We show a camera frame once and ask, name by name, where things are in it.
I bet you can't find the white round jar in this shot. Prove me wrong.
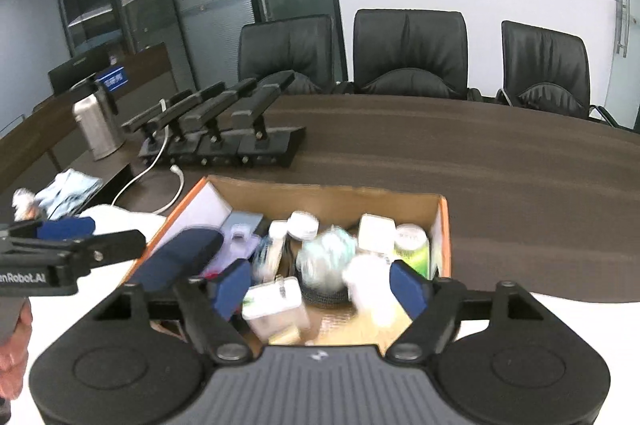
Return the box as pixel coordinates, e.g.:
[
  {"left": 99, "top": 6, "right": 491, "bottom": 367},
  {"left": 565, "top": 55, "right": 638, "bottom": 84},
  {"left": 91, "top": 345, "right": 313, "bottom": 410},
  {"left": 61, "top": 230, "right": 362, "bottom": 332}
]
[{"left": 287, "top": 211, "right": 320, "bottom": 241}]

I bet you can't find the steel door handle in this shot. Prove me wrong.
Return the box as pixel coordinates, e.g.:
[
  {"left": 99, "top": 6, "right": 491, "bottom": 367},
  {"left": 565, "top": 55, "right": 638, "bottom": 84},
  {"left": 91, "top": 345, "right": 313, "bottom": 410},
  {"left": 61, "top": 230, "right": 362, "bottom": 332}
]
[{"left": 616, "top": 0, "right": 632, "bottom": 58}]

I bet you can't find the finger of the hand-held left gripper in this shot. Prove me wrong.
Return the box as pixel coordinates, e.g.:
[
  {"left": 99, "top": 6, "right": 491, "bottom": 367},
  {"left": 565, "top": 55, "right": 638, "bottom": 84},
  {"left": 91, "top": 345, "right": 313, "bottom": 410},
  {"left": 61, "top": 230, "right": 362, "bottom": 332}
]
[
  {"left": 75, "top": 229, "right": 147, "bottom": 276},
  {"left": 0, "top": 216, "right": 97, "bottom": 242}
]

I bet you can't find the black conference microphone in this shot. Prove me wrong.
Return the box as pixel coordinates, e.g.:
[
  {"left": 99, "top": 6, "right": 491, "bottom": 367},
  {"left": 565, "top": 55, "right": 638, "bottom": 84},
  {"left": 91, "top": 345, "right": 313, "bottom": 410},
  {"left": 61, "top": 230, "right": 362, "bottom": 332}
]
[
  {"left": 231, "top": 70, "right": 307, "bottom": 169},
  {"left": 150, "top": 82, "right": 226, "bottom": 166},
  {"left": 121, "top": 89, "right": 195, "bottom": 158},
  {"left": 180, "top": 77, "right": 258, "bottom": 166}
]

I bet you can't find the black monitor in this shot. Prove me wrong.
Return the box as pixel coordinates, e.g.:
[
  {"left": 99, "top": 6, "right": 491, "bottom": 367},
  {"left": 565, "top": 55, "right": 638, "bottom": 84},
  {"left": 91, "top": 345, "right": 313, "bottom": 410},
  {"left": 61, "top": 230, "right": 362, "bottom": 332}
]
[{"left": 47, "top": 46, "right": 113, "bottom": 96}]

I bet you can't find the white towel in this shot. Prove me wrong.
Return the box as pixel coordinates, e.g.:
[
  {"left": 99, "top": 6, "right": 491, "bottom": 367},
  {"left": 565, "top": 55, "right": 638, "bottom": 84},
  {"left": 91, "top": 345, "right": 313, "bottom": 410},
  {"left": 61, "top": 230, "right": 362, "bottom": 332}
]
[{"left": 0, "top": 204, "right": 640, "bottom": 425}]

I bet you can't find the black leather office chair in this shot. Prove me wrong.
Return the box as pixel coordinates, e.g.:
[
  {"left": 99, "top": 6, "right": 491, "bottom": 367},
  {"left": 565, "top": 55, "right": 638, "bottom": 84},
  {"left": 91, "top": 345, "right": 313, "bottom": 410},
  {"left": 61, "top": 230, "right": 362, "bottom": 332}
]
[
  {"left": 497, "top": 21, "right": 618, "bottom": 126},
  {"left": 237, "top": 15, "right": 336, "bottom": 96},
  {"left": 352, "top": 9, "right": 483, "bottom": 102}
]

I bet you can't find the white translucent plastic box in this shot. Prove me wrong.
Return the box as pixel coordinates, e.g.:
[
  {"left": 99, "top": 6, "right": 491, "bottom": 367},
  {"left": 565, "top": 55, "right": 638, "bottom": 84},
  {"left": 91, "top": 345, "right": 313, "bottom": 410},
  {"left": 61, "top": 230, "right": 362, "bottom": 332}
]
[{"left": 241, "top": 276, "right": 311, "bottom": 341}]

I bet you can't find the dark wooden desktop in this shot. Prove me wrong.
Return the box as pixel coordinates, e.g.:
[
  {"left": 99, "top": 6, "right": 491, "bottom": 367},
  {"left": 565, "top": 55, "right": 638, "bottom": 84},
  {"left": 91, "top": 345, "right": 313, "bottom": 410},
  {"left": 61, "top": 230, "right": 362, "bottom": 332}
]
[{"left": 0, "top": 92, "right": 640, "bottom": 303}]

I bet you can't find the yellow box with pale lid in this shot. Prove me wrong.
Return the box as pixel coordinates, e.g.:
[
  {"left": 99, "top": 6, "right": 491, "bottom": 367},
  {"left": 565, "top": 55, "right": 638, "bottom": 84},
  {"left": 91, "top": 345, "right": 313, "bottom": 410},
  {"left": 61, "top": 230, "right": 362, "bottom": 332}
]
[{"left": 357, "top": 214, "right": 396, "bottom": 256}]

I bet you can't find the white cable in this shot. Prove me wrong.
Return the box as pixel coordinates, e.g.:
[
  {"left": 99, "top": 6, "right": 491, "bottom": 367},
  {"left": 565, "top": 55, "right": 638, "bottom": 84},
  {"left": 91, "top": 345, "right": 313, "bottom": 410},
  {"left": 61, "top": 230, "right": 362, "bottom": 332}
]
[{"left": 111, "top": 100, "right": 185, "bottom": 216}]

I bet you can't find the green tissue pack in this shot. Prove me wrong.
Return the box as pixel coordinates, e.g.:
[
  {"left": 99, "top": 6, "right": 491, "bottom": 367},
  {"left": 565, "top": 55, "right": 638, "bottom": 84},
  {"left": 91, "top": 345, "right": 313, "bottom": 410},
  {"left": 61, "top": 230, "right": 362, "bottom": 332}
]
[{"left": 394, "top": 225, "right": 432, "bottom": 278}]

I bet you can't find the light blue cloth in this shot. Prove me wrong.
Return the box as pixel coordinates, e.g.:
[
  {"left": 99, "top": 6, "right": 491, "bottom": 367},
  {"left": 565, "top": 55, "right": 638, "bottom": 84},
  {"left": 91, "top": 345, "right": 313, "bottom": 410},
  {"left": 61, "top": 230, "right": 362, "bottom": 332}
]
[{"left": 37, "top": 170, "right": 103, "bottom": 220}]

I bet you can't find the red orange cardboard box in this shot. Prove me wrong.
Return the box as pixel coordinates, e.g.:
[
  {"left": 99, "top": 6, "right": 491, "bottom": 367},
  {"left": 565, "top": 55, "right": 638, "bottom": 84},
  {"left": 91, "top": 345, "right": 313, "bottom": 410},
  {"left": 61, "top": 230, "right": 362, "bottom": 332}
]
[{"left": 122, "top": 175, "right": 452, "bottom": 356}]

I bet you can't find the steel thermos jug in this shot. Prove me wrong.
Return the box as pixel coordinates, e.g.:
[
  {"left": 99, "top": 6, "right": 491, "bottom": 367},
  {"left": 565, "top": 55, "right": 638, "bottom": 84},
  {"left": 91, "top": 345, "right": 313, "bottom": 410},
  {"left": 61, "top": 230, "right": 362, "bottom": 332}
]
[{"left": 72, "top": 87, "right": 126, "bottom": 160}]

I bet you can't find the crinkled clear plastic bag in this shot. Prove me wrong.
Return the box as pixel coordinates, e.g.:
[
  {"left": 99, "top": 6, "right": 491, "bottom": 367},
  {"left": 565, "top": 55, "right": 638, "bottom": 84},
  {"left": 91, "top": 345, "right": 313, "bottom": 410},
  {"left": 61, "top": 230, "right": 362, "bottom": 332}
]
[{"left": 297, "top": 227, "right": 358, "bottom": 288}]

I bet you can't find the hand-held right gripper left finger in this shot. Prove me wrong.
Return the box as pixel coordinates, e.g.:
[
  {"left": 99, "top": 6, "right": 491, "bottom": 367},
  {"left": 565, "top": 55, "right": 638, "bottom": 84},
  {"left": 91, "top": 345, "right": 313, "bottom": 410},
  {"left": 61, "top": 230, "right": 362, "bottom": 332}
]
[{"left": 92, "top": 258, "right": 253, "bottom": 365}]

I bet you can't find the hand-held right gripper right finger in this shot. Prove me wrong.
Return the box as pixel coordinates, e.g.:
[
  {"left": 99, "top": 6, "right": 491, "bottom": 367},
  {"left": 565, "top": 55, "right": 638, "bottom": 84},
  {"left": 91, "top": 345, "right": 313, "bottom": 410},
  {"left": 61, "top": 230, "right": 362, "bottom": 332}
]
[{"left": 387, "top": 259, "right": 547, "bottom": 365}]

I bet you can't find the small plastic snack bag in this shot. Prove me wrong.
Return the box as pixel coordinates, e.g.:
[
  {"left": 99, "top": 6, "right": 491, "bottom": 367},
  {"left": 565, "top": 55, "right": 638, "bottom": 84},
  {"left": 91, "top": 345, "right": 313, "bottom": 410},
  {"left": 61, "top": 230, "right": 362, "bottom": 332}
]
[{"left": 12, "top": 189, "right": 43, "bottom": 222}]

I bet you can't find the person's left hand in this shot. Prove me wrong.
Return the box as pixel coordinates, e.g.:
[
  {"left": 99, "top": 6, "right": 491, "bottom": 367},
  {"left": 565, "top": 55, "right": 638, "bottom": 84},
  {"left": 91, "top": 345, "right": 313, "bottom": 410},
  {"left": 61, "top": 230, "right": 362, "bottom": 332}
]
[{"left": 0, "top": 300, "right": 34, "bottom": 398}]

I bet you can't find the clear plastic packet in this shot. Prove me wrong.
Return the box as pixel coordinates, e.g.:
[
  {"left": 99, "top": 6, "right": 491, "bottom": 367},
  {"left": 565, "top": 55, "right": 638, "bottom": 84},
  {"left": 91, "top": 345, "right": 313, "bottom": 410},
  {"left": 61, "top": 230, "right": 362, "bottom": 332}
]
[{"left": 252, "top": 220, "right": 291, "bottom": 283}]

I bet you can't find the lavender cloth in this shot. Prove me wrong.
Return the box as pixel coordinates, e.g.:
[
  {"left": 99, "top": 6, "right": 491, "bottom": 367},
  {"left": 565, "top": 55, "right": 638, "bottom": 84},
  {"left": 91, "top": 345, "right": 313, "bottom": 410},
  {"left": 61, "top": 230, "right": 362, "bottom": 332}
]
[{"left": 220, "top": 210, "right": 264, "bottom": 258}]

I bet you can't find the blue desk name plate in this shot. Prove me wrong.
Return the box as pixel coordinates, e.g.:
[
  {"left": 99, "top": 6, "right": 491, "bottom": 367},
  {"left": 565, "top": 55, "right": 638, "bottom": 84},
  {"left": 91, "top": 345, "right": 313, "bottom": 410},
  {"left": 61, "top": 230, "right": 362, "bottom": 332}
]
[{"left": 95, "top": 67, "right": 129, "bottom": 92}]

